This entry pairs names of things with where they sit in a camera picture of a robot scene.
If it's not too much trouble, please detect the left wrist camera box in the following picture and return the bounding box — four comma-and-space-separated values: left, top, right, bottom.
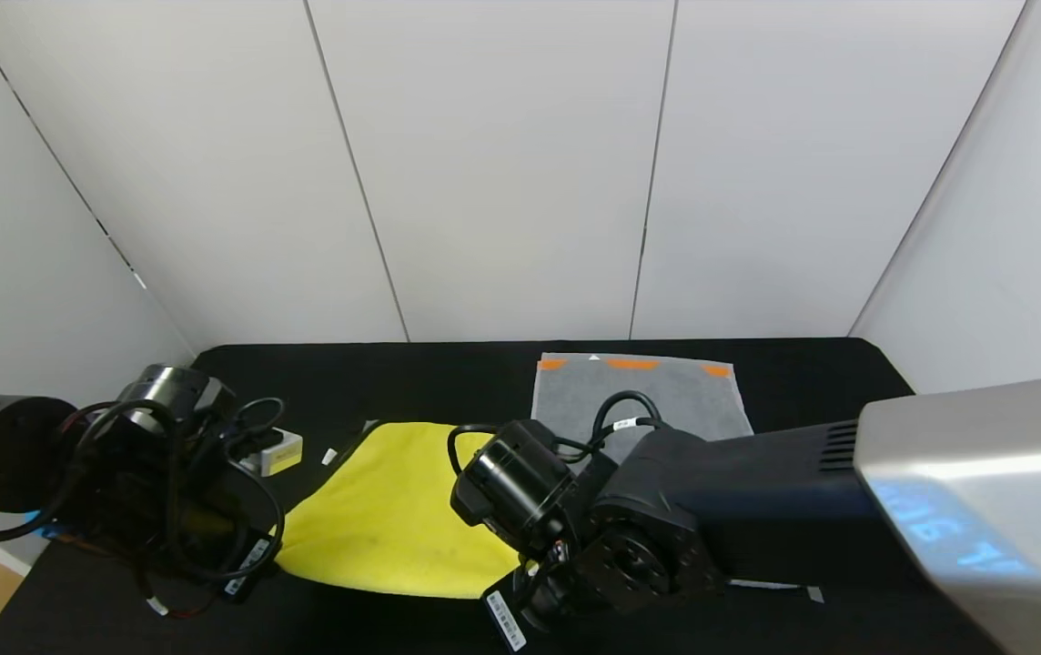
238, 428, 305, 478

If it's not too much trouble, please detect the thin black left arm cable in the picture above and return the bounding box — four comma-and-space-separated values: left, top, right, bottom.
0, 396, 287, 621

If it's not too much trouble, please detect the grey towel with orange marks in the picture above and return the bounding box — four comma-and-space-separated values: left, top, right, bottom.
531, 353, 808, 592

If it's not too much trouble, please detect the yellow towel with black trim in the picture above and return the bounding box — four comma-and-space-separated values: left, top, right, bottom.
277, 420, 526, 600

